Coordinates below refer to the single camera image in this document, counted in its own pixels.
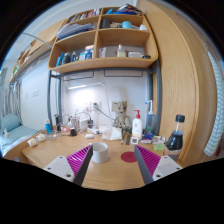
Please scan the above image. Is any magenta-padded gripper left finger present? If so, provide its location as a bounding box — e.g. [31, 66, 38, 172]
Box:
[43, 143, 95, 187]

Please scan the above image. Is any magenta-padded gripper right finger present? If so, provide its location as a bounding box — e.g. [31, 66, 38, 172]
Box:
[133, 144, 184, 186]

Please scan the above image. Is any dark drink bottle black cap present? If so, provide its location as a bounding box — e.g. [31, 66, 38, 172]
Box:
[164, 114, 186, 163]

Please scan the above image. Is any small white round object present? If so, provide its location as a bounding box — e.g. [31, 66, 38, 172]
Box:
[27, 138, 38, 148]
[35, 133, 47, 142]

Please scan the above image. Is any flat round red coaster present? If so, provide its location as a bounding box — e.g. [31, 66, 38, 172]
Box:
[120, 151, 138, 164]

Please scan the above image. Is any white speckled cup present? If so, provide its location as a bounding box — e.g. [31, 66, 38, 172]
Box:
[91, 142, 110, 164]

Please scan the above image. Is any small blue bottle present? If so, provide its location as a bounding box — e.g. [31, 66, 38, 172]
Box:
[44, 118, 53, 135]

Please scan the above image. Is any tall black cylinder device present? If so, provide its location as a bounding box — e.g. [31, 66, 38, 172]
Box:
[54, 113, 63, 132]

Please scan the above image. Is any white lotion bottle red pump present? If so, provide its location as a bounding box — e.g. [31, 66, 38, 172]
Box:
[131, 109, 144, 139]

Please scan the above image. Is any blue spray bottle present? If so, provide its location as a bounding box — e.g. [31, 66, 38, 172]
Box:
[144, 99, 156, 134]

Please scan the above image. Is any white charger block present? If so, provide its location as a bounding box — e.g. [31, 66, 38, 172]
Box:
[78, 117, 90, 132]

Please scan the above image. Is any white crumpled paper bag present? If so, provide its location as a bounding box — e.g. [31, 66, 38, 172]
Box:
[101, 125, 124, 142]

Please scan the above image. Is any wooden tree figurine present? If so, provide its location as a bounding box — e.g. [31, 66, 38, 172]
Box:
[113, 100, 132, 132]

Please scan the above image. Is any teal pillow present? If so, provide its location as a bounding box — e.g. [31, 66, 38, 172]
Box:
[0, 113, 22, 133]

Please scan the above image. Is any green striped white towel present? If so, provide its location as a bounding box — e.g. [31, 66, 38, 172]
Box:
[203, 49, 224, 158]

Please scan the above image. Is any wooden wardrobe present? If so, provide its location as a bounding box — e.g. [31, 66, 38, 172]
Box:
[136, 0, 218, 168]

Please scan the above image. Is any grey metal desk frame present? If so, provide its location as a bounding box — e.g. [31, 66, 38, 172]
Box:
[46, 59, 163, 138]

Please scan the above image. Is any wooden wall shelf unit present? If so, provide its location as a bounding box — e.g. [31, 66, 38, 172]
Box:
[47, 3, 160, 75]

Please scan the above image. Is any long wooden wall shelf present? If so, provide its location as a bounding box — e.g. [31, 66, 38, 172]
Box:
[9, 19, 68, 84]

